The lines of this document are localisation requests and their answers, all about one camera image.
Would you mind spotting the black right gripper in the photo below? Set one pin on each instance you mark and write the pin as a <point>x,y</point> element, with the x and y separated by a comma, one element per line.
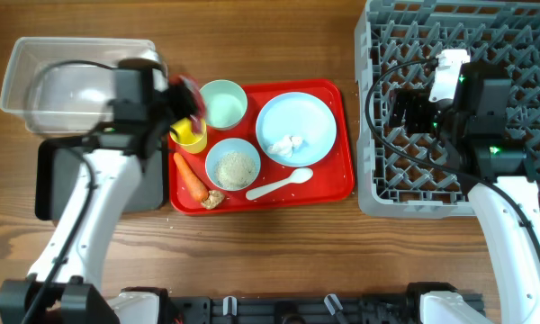
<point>405,109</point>

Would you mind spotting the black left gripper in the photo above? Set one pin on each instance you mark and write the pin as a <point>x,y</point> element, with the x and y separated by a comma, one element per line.
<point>184,99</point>

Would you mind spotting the yellow plastic cup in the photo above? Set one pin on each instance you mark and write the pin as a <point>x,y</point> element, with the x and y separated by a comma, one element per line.
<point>183,135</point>

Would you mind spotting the pale green bowl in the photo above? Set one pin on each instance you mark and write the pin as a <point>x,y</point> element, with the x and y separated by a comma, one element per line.
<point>226,103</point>

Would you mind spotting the light blue rice bowl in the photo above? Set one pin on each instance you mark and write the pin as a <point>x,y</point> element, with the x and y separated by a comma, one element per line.
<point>233,164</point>

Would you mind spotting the light blue plate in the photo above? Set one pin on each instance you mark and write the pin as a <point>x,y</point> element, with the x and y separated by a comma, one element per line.
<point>300,115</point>

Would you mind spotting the red snack wrapper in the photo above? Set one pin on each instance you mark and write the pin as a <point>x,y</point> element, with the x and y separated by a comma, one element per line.
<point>196,125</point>

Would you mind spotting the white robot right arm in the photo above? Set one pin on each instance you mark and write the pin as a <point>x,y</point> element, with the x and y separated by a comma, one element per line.
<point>466,110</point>

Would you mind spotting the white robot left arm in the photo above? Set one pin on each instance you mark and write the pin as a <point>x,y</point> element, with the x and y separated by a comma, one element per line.
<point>64,283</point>

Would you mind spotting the grey-blue dishwasher rack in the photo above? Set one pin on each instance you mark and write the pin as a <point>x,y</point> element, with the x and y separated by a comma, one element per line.
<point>396,48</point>

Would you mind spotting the black waste tray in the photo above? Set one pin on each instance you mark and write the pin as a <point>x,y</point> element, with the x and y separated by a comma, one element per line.
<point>57,172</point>

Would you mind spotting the orange carrot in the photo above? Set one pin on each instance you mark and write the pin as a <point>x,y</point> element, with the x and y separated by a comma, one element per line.
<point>195,186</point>

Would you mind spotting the beige food scrap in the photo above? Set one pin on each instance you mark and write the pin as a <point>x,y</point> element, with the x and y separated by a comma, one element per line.
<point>213,199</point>

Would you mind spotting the clear plastic bin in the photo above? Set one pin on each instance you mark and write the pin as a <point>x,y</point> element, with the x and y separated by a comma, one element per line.
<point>70,98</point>

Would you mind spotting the red plastic tray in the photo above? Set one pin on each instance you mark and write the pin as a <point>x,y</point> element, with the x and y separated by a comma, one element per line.
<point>333,177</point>

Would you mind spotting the white plastic spoon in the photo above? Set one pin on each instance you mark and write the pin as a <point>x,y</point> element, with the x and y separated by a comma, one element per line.
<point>298,176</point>

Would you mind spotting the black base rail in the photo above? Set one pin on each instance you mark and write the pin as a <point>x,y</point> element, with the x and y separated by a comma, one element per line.
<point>368,309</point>

